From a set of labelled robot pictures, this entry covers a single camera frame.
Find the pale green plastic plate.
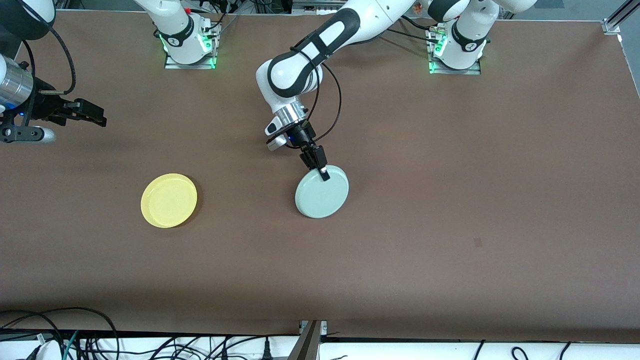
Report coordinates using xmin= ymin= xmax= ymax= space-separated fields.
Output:
xmin=294 ymin=165 xmax=350 ymax=219

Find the yellow plastic plate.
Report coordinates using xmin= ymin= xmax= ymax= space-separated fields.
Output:
xmin=140 ymin=173 xmax=198 ymax=229

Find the brown table cover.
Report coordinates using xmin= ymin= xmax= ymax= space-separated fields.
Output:
xmin=0 ymin=10 xmax=640 ymax=344

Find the aluminium profile bar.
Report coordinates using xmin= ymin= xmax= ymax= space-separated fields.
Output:
xmin=287 ymin=320 xmax=329 ymax=360

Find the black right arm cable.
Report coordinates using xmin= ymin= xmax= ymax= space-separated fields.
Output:
xmin=17 ymin=0 xmax=77 ymax=97

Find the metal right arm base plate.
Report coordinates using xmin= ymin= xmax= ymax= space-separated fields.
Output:
xmin=164 ymin=22 xmax=222 ymax=70

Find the grey metal rail box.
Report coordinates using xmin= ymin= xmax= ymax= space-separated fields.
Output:
xmin=292 ymin=0 xmax=347 ymax=15

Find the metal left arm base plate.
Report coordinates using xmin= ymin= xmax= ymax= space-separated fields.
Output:
xmin=426 ymin=27 xmax=482 ymax=76

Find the large black cable loop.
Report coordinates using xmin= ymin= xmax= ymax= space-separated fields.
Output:
xmin=0 ymin=306 xmax=120 ymax=360

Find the green cable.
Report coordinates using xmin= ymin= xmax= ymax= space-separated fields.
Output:
xmin=62 ymin=330 xmax=81 ymax=360

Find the aluminium frame post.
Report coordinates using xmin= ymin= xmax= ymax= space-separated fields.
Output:
xmin=601 ymin=0 xmax=640 ymax=36

